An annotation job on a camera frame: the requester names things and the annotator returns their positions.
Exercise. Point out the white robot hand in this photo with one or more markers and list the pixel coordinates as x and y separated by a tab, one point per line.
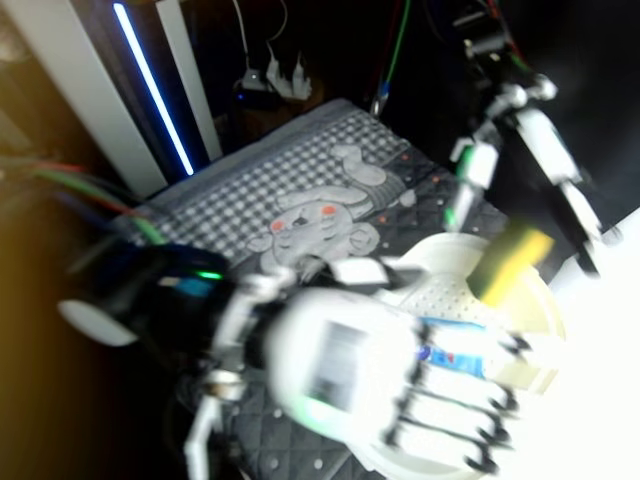
545	145
340	360

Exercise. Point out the blue tissue packet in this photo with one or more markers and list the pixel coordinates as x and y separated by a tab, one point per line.
452	350

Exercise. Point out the yellow and green sponge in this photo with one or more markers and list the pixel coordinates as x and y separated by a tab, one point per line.
510	265

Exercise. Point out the white perforated plastic plate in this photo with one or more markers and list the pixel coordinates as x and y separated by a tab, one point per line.
445	295

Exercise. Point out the grey quilt with printed bear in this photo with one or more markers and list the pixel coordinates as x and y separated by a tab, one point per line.
280	200

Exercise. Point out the white power plugs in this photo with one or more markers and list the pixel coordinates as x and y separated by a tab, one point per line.
290	77

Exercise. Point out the white column with light strip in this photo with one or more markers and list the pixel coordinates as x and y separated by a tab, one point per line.
90	100

